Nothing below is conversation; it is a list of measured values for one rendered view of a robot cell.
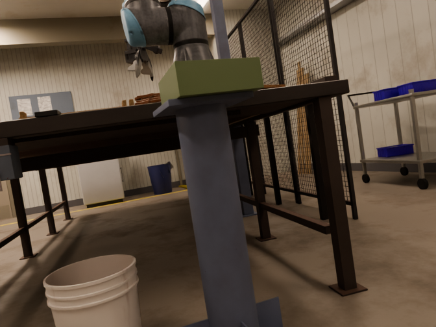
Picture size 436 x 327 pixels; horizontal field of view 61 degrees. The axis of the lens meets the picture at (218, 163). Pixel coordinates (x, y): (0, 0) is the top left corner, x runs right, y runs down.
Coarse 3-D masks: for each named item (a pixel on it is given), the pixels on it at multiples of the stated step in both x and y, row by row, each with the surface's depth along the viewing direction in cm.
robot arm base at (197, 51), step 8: (184, 40) 116; (192, 40) 116; (200, 40) 117; (176, 48) 118; (184, 48) 116; (192, 48) 115; (200, 48) 116; (208, 48) 120; (176, 56) 117; (184, 56) 116; (192, 56) 115; (200, 56) 115; (208, 56) 117
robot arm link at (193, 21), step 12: (180, 0) 115; (192, 0) 116; (168, 12) 114; (180, 12) 115; (192, 12) 116; (180, 24) 115; (192, 24) 116; (204, 24) 119; (180, 36) 116; (192, 36) 116; (204, 36) 118
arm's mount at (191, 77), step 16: (176, 64) 102; (192, 64) 104; (208, 64) 105; (224, 64) 107; (240, 64) 109; (256, 64) 110; (160, 80) 123; (176, 80) 103; (192, 80) 104; (208, 80) 105; (224, 80) 107; (240, 80) 108; (256, 80) 110; (160, 96) 127; (176, 96) 106; (192, 96) 106
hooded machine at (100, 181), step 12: (84, 168) 609; (96, 168) 615; (108, 168) 620; (120, 168) 633; (84, 180) 610; (96, 180) 615; (108, 180) 620; (120, 180) 626; (84, 192) 610; (96, 192) 615; (108, 192) 620; (120, 192) 626; (84, 204) 610; (96, 204) 619
